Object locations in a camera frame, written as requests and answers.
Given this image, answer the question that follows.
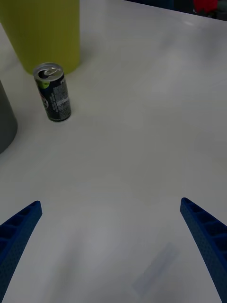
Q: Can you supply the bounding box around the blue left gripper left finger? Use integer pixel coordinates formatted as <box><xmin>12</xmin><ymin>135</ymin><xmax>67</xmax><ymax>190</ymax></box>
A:
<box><xmin>0</xmin><ymin>200</ymin><xmax>43</xmax><ymax>303</ymax></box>

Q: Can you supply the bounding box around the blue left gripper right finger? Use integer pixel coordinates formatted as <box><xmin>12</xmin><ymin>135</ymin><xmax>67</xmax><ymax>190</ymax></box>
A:
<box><xmin>180</xmin><ymin>197</ymin><xmax>227</xmax><ymax>303</ymax></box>

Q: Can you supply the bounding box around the black drink can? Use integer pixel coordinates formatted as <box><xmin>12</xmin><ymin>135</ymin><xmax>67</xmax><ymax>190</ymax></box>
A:
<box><xmin>33</xmin><ymin>62</ymin><xmax>72</xmax><ymax>123</ymax></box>

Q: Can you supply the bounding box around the grey plastic bin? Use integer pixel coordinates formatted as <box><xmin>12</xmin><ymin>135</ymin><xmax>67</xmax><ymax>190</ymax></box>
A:
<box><xmin>0</xmin><ymin>79</ymin><xmax>18</xmax><ymax>155</ymax></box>

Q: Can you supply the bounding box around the yellow-green plastic bin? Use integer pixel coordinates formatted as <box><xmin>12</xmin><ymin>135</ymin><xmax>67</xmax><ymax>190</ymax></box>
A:
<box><xmin>0</xmin><ymin>0</ymin><xmax>81</xmax><ymax>76</ymax></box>

